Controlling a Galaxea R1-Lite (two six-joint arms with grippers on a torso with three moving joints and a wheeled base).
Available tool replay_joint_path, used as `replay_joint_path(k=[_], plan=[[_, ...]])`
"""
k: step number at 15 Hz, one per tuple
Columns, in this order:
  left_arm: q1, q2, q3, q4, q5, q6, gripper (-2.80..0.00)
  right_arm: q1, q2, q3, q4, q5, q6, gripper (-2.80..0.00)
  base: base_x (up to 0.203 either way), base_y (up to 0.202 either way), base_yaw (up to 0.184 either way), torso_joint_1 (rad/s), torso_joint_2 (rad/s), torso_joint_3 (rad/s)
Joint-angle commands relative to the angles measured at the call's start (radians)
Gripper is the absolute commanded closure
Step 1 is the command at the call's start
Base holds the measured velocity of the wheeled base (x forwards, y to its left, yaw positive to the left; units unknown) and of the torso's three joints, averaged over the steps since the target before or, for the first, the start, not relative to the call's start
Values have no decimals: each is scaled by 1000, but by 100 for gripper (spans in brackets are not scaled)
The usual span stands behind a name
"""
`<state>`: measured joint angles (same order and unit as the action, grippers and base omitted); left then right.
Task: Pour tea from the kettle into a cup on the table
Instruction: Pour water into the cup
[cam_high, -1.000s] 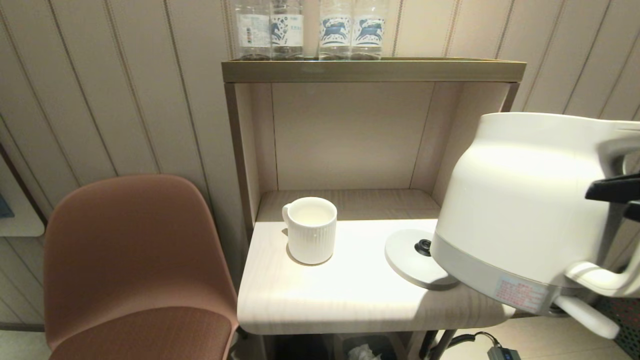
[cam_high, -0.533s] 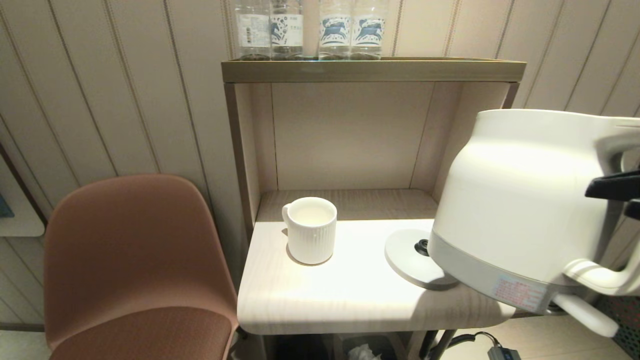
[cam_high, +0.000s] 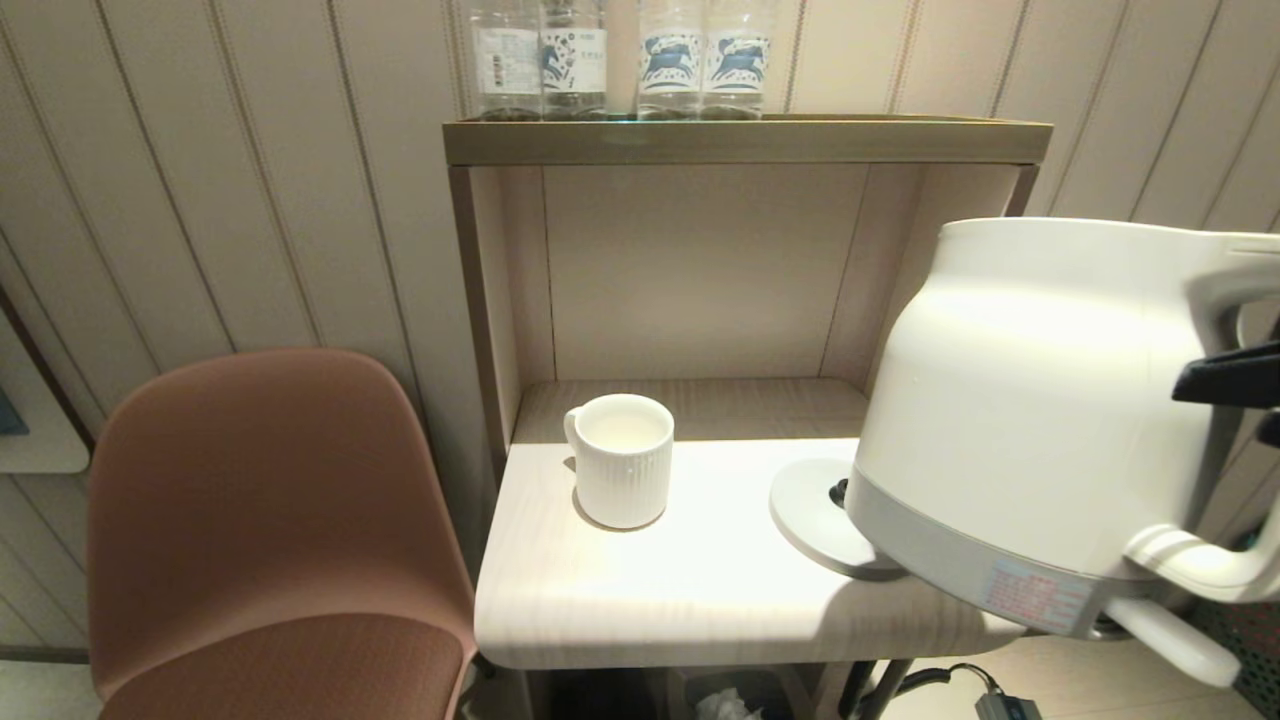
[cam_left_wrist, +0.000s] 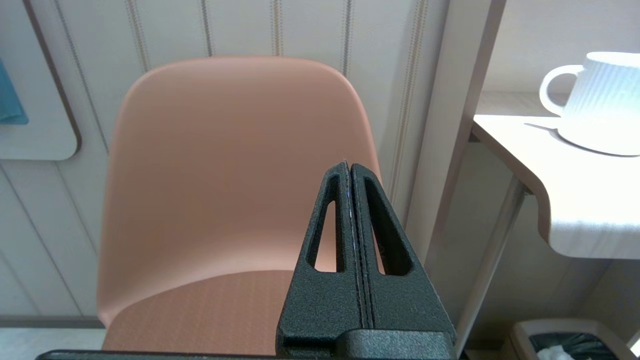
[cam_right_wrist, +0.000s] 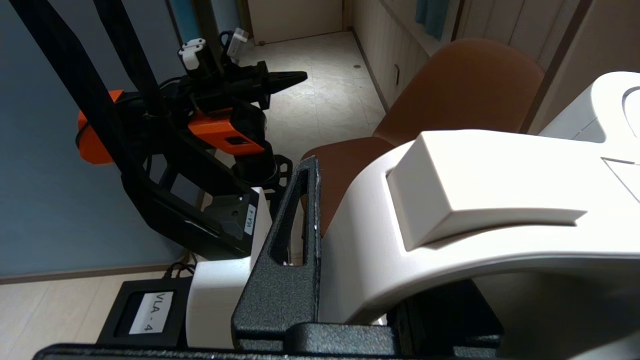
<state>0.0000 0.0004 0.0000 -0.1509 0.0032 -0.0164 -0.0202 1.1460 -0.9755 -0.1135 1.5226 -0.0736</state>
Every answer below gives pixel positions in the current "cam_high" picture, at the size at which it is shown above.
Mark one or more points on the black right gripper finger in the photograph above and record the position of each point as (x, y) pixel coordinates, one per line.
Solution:
(1235, 378)
(1271, 430)

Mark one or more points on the white electric kettle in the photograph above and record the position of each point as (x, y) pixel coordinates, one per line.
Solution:
(1020, 400)

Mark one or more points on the green mesh basket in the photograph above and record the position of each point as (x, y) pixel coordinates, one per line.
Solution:
(1260, 630)

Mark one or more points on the grey power adapter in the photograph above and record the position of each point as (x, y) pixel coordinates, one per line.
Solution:
(1010, 708)

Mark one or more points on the white round kettle base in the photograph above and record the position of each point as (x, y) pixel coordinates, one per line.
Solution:
(805, 510)

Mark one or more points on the beige wooden shelf table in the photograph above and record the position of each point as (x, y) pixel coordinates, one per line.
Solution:
(700, 590)

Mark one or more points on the clear bottle blue deer label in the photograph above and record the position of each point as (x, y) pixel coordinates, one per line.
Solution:
(672, 60)
(738, 60)

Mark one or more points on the white crumpled tissue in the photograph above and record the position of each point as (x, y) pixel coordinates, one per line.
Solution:
(725, 706)

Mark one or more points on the white ribbed ceramic mug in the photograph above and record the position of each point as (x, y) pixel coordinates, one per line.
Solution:
(620, 480)

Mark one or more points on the clear bottle blue dotted label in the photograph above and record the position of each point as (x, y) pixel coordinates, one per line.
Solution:
(575, 60)

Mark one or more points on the clear bottle white text label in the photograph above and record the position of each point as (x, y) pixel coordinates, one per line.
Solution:
(505, 60)

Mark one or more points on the pink plastic chair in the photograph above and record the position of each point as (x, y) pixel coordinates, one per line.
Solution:
(270, 500)

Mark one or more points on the teal cloth item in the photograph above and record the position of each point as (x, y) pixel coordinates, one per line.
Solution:
(10, 415)

